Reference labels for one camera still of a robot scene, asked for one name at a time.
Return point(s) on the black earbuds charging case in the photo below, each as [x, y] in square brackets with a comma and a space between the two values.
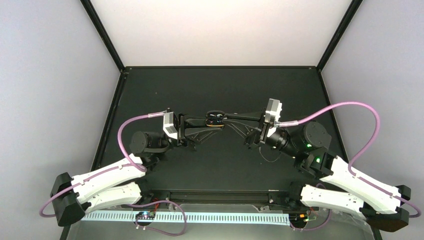
[214, 118]

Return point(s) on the white perforated cable duct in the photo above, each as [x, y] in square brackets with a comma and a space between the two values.
[279, 219]

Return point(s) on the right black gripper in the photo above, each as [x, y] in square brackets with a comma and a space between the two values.
[252, 135]

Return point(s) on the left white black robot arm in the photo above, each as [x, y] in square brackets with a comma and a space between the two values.
[73, 197]

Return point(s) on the black aluminium mounting rail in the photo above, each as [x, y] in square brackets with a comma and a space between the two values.
[212, 196]

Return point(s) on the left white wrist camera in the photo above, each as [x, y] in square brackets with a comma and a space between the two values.
[170, 125]

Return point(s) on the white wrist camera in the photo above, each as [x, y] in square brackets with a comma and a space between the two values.
[170, 125]
[272, 115]

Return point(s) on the black enclosure frame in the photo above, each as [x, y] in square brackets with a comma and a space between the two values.
[222, 163]

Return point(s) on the right green circuit board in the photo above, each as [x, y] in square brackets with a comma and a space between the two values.
[301, 218]

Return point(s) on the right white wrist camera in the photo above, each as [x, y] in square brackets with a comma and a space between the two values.
[272, 115]

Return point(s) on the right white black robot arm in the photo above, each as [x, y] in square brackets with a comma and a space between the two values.
[378, 204]

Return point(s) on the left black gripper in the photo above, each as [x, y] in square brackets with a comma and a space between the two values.
[194, 126]

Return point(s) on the green circuit board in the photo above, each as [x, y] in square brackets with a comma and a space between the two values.
[145, 215]
[301, 218]

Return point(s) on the left green circuit board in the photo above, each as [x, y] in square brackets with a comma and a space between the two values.
[145, 215]

